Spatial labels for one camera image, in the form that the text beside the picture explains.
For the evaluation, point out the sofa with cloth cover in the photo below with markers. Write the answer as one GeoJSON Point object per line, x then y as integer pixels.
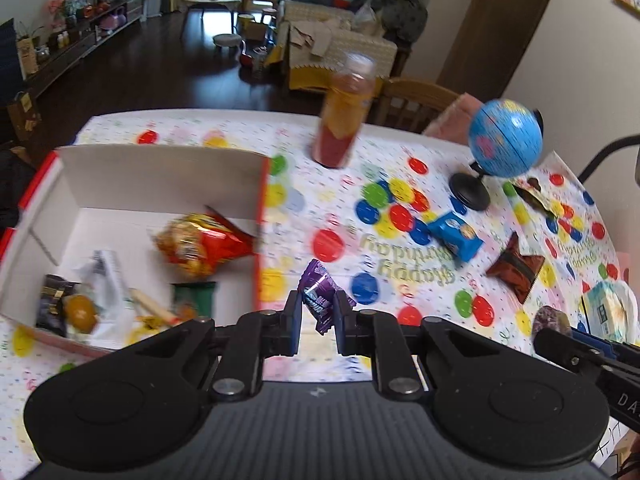
{"type": "Point", "coordinates": [335, 45]}

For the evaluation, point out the blue desk globe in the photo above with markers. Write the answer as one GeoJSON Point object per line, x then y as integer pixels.
{"type": "Point", "coordinates": [505, 137]}

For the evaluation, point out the yellow snack packet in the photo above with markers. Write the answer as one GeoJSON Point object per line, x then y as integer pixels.
{"type": "Point", "coordinates": [147, 324]}

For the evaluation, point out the round dark candy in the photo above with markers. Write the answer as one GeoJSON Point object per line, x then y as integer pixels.
{"type": "Point", "coordinates": [550, 321]}

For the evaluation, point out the orange juice bottle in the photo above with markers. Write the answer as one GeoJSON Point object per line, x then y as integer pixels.
{"type": "Point", "coordinates": [345, 110]}

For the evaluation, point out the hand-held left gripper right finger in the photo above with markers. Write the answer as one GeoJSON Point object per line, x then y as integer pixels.
{"type": "Point", "coordinates": [342, 322]}

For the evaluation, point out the large red snack packet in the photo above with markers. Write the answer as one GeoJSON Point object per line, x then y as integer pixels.
{"type": "Point", "coordinates": [205, 245]}

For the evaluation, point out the brown paper bag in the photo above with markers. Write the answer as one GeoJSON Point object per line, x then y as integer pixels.
{"type": "Point", "coordinates": [24, 112]}

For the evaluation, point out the red and white cardboard box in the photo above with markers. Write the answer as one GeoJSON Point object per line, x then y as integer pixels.
{"type": "Point", "coordinates": [150, 180]}

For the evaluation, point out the desk lamp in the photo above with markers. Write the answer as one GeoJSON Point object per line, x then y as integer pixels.
{"type": "Point", "coordinates": [605, 157]}

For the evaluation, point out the television cabinet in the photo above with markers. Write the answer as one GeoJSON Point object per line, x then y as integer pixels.
{"type": "Point", "coordinates": [85, 45]}

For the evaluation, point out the wooden chair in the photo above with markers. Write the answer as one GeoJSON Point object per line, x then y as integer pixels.
{"type": "Point", "coordinates": [415, 105]}

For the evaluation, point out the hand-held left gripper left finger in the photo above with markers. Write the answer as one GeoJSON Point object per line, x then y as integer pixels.
{"type": "Point", "coordinates": [295, 322]}

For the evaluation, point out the dark brown snack packet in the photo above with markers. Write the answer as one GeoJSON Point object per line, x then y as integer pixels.
{"type": "Point", "coordinates": [52, 305]}

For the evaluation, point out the pink cloth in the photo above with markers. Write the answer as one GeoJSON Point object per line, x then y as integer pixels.
{"type": "Point", "coordinates": [455, 117]}

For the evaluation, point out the balloon print tablecloth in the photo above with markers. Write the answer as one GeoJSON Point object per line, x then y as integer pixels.
{"type": "Point", "coordinates": [310, 195]}

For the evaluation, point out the tissue pack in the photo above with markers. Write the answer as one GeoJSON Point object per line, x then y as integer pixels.
{"type": "Point", "coordinates": [607, 310]}

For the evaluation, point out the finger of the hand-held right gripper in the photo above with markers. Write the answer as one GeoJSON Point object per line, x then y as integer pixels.
{"type": "Point", "coordinates": [592, 341]}
{"type": "Point", "coordinates": [565, 352]}

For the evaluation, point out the dark red snack packet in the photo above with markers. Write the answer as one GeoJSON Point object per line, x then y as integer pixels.
{"type": "Point", "coordinates": [515, 267]}

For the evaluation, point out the purple candy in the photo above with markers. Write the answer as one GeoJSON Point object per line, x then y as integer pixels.
{"type": "Point", "coordinates": [320, 295]}

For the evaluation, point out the round coffee table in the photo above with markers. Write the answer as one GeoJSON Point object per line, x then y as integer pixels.
{"type": "Point", "coordinates": [217, 0]}

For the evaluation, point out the small orange candy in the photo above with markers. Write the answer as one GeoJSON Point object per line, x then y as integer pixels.
{"type": "Point", "coordinates": [80, 312]}

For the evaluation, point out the round stool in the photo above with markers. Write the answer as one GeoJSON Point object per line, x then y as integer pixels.
{"type": "Point", "coordinates": [227, 42]}

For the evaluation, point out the blue snack packet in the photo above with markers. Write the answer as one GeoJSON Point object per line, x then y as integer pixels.
{"type": "Point", "coordinates": [455, 235]}

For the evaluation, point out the white plastic wrapper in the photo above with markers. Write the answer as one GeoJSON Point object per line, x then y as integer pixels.
{"type": "Point", "coordinates": [107, 280]}

